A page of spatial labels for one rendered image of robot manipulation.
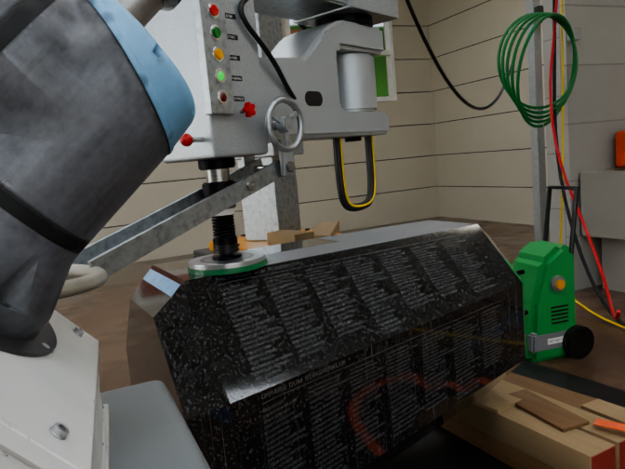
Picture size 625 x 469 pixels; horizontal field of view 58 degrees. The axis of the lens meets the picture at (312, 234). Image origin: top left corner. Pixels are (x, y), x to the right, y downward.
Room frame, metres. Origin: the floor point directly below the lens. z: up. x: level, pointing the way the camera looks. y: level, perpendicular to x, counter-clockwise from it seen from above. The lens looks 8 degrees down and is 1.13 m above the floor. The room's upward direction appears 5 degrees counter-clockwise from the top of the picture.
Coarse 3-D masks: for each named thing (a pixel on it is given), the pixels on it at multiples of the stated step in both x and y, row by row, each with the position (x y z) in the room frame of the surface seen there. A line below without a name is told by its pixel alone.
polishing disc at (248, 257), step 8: (208, 256) 1.61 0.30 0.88; (248, 256) 1.55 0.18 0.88; (256, 256) 1.54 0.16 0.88; (264, 256) 1.55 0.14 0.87; (192, 264) 1.50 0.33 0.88; (200, 264) 1.48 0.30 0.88; (208, 264) 1.47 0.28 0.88; (216, 264) 1.46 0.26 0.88; (224, 264) 1.45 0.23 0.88; (232, 264) 1.46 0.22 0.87; (240, 264) 1.47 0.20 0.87; (248, 264) 1.48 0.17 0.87
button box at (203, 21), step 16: (208, 0) 1.42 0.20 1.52; (208, 16) 1.41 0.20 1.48; (224, 16) 1.45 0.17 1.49; (208, 32) 1.41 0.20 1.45; (224, 32) 1.45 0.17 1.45; (208, 48) 1.40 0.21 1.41; (224, 48) 1.44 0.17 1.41; (208, 64) 1.40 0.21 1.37; (224, 64) 1.44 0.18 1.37; (208, 80) 1.40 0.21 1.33; (208, 96) 1.40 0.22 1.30; (208, 112) 1.40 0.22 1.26; (224, 112) 1.43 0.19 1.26
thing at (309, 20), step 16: (256, 0) 1.74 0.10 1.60; (272, 0) 1.76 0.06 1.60; (288, 0) 1.77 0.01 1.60; (304, 0) 1.79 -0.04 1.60; (320, 0) 1.81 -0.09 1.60; (336, 0) 1.85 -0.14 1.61; (352, 0) 1.90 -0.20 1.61; (368, 0) 1.97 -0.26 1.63; (384, 0) 2.05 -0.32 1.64; (288, 16) 1.96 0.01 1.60; (304, 16) 1.98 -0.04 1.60; (320, 16) 1.98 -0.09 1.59; (336, 16) 1.98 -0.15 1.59; (352, 16) 1.97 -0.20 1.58; (368, 16) 2.01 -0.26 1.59; (384, 16) 2.06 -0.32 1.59
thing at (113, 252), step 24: (240, 168) 1.70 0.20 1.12; (264, 168) 1.62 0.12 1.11; (288, 168) 1.64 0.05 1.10; (240, 192) 1.54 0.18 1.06; (168, 216) 1.48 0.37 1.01; (192, 216) 1.40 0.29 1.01; (120, 240) 1.37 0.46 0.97; (144, 240) 1.29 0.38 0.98; (168, 240) 1.34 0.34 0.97; (96, 264) 1.20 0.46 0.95; (120, 264) 1.24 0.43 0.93
